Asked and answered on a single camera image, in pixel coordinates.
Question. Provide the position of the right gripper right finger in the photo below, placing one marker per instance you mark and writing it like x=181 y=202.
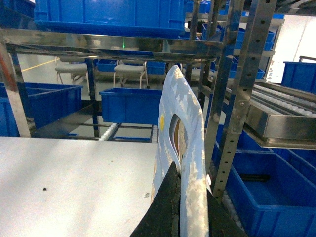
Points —
x=220 y=223

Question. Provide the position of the blue bin below shelf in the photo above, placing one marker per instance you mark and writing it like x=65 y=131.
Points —
x=130 y=105

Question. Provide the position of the grey chair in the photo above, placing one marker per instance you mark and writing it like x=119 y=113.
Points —
x=126 y=68

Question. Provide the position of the stainless steel shelf edge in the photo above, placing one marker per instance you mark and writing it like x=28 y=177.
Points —
x=108 y=47

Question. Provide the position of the roller conveyor rack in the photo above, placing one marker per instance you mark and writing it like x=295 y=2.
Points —
x=281 y=117

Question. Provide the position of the blue bin lower right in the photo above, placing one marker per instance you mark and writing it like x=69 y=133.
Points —
x=273 y=191

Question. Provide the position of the large blue plastic bin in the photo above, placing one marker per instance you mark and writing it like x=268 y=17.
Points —
x=131 y=18

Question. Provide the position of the flower gift bag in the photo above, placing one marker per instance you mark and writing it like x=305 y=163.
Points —
x=178 y=103

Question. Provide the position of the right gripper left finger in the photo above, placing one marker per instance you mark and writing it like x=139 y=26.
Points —
x=162 y=217

